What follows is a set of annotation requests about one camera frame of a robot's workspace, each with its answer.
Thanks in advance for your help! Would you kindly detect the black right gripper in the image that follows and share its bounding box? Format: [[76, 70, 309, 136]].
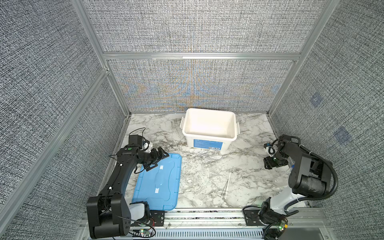
[[264, 152, 289, 169]]

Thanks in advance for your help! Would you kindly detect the white plastic storage bin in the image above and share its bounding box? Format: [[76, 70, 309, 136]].
[[180, 108, 240, 151]]

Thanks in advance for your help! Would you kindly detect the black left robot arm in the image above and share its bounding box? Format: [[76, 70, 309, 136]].
[[86, 145, 170, 239]]

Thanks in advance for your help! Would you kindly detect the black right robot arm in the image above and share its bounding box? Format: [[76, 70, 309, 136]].
[[258, 135, 339, 225]]

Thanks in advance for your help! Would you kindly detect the blue plastic bin lid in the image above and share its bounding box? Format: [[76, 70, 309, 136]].
[[132, 154, 182, 211]]

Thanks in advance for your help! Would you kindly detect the clear glass stirring rod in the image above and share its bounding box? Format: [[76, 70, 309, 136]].
[[222, 171, 232, 200]]

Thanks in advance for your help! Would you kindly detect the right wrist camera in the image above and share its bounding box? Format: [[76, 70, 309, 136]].
[[264, 143, 276, 156]]

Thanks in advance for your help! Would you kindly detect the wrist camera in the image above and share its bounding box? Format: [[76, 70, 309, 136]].
[[264, 143, 276, 156], [128, 135, 151, 151]]

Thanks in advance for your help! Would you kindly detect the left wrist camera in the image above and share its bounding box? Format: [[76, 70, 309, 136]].
[[128, 135, 151, 151]]

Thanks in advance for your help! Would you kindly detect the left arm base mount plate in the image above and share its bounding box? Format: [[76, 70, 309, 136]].
[[131, 210, 166, 227]]

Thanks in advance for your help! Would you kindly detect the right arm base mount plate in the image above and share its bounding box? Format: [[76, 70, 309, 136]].
[[243, 208, 264, 227]]

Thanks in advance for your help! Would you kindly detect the aluminium mounting rail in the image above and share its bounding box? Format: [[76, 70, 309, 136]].
[[77, 207, 334, 240]]

